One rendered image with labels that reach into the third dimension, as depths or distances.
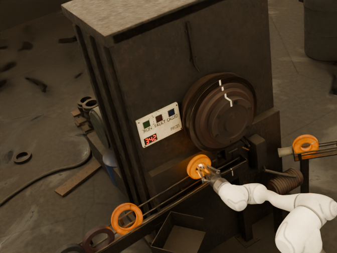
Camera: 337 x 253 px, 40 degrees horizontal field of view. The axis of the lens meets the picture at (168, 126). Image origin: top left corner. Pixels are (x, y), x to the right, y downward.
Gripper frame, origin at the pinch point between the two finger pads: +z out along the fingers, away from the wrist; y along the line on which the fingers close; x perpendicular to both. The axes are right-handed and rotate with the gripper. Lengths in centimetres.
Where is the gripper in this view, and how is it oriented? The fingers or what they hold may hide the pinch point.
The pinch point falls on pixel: (198, 164)
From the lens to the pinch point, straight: 273.4
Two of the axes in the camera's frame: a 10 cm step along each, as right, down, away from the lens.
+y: 8.5, -4.2, 3.2
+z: -5.1, -4.7, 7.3
